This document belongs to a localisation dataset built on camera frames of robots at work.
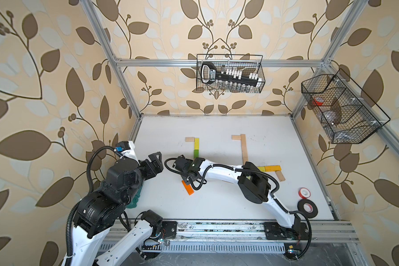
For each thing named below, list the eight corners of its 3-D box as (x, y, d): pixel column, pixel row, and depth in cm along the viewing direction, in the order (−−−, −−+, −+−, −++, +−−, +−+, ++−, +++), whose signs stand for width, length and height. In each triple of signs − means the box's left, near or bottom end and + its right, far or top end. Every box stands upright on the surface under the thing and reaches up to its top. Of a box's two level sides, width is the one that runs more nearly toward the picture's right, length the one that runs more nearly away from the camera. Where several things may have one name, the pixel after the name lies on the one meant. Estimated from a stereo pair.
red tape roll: (300, 198, 86) (302, 197, 84) (296, 189, 89) (298, 187, 87) (309, 198, 86) (312, 197, 84) (305, 189, 89) (308, 187, 87)
